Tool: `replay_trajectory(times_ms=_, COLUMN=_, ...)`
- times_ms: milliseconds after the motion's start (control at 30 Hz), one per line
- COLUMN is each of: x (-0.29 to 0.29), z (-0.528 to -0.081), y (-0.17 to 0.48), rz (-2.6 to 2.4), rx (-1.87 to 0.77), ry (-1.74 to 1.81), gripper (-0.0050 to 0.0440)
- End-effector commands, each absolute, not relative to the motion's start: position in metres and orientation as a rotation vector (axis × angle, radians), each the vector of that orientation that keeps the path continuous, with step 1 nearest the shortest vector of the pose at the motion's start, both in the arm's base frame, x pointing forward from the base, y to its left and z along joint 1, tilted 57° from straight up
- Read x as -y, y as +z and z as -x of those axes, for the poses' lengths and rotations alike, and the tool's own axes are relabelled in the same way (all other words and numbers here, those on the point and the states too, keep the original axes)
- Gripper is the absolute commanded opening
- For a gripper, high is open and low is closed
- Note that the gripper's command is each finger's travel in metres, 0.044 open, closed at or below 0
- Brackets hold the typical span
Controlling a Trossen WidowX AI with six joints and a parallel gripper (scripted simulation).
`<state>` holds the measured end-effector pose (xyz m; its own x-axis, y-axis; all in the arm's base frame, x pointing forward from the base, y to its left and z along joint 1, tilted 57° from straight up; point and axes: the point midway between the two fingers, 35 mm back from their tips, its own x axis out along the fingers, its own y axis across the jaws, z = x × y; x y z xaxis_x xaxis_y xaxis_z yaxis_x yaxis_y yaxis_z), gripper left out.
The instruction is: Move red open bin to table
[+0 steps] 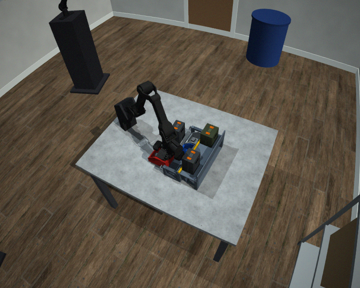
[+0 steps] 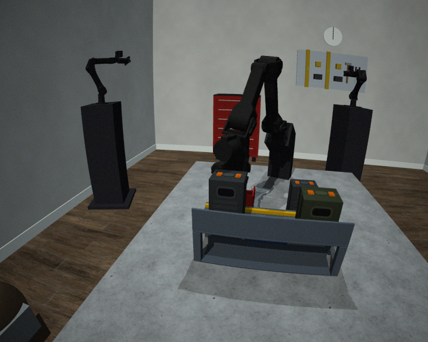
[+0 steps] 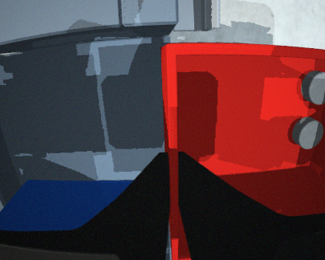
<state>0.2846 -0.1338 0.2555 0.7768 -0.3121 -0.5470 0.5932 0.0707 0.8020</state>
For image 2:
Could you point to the yellow flat bar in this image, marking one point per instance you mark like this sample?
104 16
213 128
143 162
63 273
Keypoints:
263 211

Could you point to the olive green tool case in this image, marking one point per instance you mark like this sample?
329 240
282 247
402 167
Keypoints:
318 203

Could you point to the red bin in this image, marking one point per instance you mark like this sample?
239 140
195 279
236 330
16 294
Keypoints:
250 196

